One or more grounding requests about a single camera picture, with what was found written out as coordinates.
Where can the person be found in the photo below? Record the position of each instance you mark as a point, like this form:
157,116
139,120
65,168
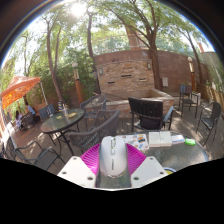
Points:
30,109

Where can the dark metal mesh chair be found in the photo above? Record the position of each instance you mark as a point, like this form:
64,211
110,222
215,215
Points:
211,118
46,158

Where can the wall lamp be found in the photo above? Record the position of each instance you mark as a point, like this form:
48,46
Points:
149,66
101,71

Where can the orange canopy tent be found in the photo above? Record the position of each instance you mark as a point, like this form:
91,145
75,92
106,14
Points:
18,88

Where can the blue metal chair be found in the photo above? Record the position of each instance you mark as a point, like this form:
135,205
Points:
188,100
46,111

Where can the grey wall box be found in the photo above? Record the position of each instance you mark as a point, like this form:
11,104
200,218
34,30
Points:
164,82

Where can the black slatted wooden chair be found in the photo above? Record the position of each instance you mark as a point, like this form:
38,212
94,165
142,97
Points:
146,111

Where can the round dark glass table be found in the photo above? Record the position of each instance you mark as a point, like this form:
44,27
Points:
61,121

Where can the dark woven armchair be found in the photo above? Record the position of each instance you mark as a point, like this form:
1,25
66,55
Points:
93,101
100,130

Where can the open white book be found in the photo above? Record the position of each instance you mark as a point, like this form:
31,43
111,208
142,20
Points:
160,139

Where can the white computer mouse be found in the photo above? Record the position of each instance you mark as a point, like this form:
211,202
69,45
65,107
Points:
113,156

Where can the large forked tree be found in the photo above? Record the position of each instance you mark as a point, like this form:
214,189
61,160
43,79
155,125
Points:
155,73

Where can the small white booklet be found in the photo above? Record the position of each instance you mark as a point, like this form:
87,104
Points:
178,139

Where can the slim leaning tree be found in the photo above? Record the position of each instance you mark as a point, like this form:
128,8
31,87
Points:
50,63

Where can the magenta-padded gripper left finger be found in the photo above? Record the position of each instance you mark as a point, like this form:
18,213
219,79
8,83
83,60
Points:
76,171

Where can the small green block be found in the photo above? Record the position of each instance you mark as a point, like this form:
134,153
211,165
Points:
190,142

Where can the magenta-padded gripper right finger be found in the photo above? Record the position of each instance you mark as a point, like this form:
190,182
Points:
150,170

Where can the wooden lamp post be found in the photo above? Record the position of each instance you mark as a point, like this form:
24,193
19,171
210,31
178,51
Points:
191,76
78,86

